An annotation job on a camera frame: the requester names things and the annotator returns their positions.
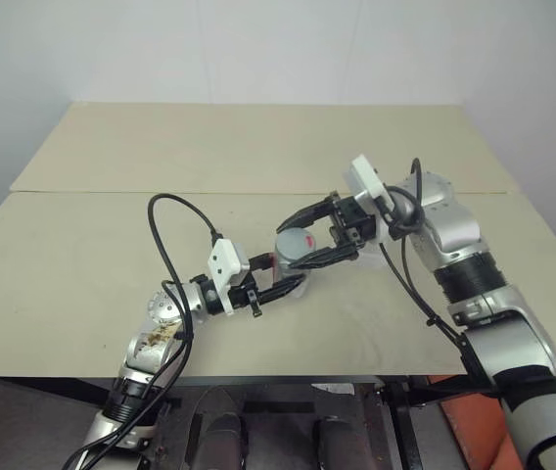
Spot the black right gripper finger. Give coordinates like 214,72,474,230
277,193,341,234
290,245,358,271

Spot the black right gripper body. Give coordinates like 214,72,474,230
329,193,377,261

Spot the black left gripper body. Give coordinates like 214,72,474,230
228,270,265,320

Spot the clear plastic jar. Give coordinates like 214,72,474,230
270,252,308,301

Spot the grey cup with red label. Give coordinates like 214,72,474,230
274,227,322,269

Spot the dark rounded shape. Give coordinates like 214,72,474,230
193,385,253,470
310,385,358,470

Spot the orange object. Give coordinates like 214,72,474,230
429,369,556,470

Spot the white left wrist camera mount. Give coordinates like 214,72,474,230
207,238,251,315

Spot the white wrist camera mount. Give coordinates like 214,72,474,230
207,238,251,315
341,155,396,244

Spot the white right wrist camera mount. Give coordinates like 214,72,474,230
341,155,396,244

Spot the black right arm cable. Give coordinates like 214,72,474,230
378,157,502,398

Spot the black metal table frame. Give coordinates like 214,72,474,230
62,374,499,470

